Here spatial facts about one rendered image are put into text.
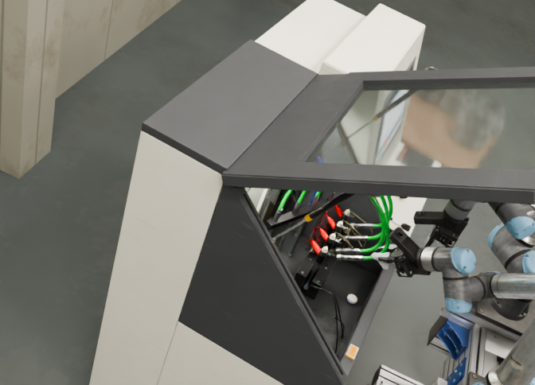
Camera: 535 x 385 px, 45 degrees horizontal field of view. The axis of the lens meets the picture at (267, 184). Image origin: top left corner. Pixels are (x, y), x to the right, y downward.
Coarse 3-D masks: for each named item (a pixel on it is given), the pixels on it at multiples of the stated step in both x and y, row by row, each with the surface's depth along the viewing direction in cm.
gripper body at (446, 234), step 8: (448, 216) 208; (448, 224) 212; (456, 224) 210; (464, 224) 209; (432, 232) 214; (440, 232) 213; (448, 232) 212; (456, 232) 212; (440, 240) 215; (448, 240) 213; (456, 240) 211
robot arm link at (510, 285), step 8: (488, 272) 203; (496, 272) 202; (480, 280) 196; (488, 280) 196; (496, 280) 194; (504, 280) 191; (512, 280) 189; (520, 280) 186; (528, 280) 184; (488, 288) 196; (496, 288) 193; (504, 288) 191; (512, 288) 188; (520, 288) 186; (528, 288) 183; (488, 296) 197; (496, 296) 195; (504, 296) 192; (512, 296) 190; (520, 296) 187; (528, 296) 185
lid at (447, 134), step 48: (336, 96) 211; (384, 96) 208; (432, 96) 200; (480, 96) 194; (528, 96) 187; (288, 144) 186; (336, 144) 184; (384, 144) 179; (432, 144) 173; (480, 144) 168; (528, 144) 163; (384, 192) 159; (432, 192) 153; (480, 192) 148; (528, 192) 143
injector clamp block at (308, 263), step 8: (344, 240) 249; (312, 256) 238; (328, 256) 240; (336, 256) 242; (304, 264) 234; (312, 264) 235; (304, 272) 231; (320, 272) 233; (328, 272) 234; (296, 280) 232; (304, 280) 231; (312, 280) 246; (320, 280) 230; (312, 288) 231; (312, 296) 233
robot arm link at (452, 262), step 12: (432, 252) 197; (444, 252) 194; (456, 252) 191; (468, 252) 190; (432, 264) 196; (444, 264) 193; (456, 264) 190; (468, 264) 190; (444, 276) 193; (456, 276) 191
